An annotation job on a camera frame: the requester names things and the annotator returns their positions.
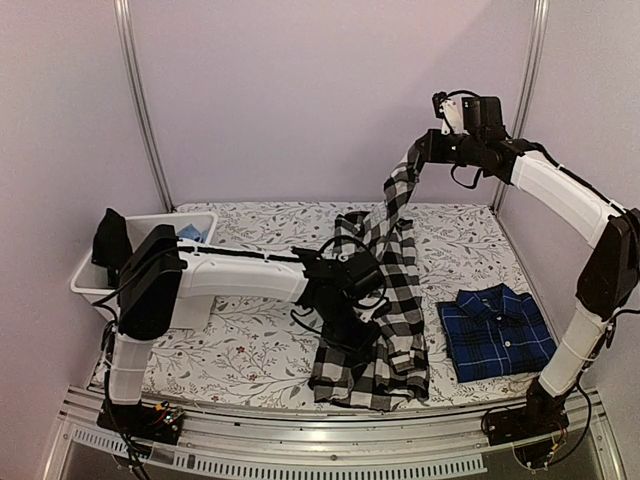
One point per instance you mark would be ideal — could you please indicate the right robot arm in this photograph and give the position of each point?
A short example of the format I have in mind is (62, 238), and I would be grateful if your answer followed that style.
(473, 134)

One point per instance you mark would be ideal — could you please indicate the light blue shirt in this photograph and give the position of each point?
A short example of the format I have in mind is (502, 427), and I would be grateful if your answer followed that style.
(192, 233)

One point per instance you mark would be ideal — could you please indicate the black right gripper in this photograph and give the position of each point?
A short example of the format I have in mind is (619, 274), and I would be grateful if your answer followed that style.
(432, 153)

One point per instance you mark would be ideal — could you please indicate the floral patterned table cloth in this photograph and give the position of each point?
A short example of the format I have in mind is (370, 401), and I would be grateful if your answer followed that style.
(251, 353)

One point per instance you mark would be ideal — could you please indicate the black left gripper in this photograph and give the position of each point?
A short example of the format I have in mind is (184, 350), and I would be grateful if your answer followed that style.
(363, 344)

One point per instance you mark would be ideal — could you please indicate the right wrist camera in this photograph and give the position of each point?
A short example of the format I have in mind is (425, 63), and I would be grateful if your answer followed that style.
(448, 111)

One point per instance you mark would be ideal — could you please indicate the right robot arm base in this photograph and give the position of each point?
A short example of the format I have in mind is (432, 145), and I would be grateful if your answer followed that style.
(541, 423)

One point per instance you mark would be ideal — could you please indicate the black white checkered shirt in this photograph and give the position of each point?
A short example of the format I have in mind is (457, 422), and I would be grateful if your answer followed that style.
(399, 369)

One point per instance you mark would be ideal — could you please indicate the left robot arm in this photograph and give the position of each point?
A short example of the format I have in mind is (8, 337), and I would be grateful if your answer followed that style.
(304, 277)

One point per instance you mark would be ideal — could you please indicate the black cloth on bin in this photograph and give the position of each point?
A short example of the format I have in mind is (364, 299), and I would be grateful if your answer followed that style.
(111, 246)

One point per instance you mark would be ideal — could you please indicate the left aluminium corner post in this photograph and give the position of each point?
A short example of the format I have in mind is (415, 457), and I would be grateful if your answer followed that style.
(124, 24)

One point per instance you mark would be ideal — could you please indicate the folded blue plaid shirt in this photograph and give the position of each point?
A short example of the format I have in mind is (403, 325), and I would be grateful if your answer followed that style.
(495, 332)

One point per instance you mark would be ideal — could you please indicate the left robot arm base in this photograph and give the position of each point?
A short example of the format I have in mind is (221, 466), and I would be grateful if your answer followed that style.
(161, 423)

